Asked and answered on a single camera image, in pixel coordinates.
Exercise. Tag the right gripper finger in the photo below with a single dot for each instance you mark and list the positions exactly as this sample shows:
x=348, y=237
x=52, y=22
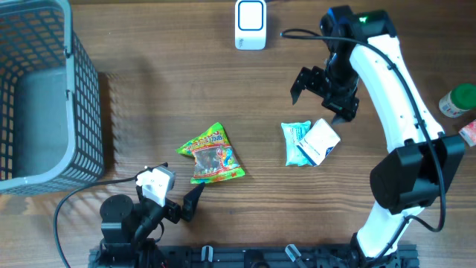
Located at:
x=341, y=117
x=304, y=81

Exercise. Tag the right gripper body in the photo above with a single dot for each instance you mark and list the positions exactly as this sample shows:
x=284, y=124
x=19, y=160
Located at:
x=338, y=89

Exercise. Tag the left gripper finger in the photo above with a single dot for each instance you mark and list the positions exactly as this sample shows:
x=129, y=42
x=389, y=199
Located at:
x=165, y=164
x=190, y=202

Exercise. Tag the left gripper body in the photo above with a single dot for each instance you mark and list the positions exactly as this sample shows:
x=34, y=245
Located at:
x=172, y=211

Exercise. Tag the white blue sachet pack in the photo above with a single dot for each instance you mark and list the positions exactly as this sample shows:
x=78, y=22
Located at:
x=318, y=143

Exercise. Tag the teal tissue pack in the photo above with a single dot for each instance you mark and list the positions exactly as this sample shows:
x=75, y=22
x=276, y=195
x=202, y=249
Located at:
x=294, y=132

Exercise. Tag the Haribo gummy candy bag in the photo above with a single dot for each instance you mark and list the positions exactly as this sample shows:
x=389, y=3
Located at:
x=214, y=158

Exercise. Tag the green lid jar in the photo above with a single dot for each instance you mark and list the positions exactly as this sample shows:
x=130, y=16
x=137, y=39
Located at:
x=458, y=101

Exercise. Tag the red pink candy box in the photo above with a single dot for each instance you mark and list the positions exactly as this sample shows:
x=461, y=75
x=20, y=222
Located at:
x=468, y=133

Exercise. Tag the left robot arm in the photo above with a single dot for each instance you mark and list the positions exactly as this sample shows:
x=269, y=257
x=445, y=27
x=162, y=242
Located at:
x=126, y=225

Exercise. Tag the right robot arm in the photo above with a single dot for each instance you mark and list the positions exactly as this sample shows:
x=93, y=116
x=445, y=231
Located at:
x=421, y=161

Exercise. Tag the white barcode scanner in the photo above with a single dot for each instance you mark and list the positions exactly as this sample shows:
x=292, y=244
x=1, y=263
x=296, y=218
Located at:
x=250, y=25

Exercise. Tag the grey plastic mesh basket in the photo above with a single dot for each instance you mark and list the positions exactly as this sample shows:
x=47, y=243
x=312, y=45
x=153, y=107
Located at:
x=51, y=133

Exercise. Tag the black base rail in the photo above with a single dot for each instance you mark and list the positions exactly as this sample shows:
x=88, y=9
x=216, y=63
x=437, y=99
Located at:
x=323, y=256

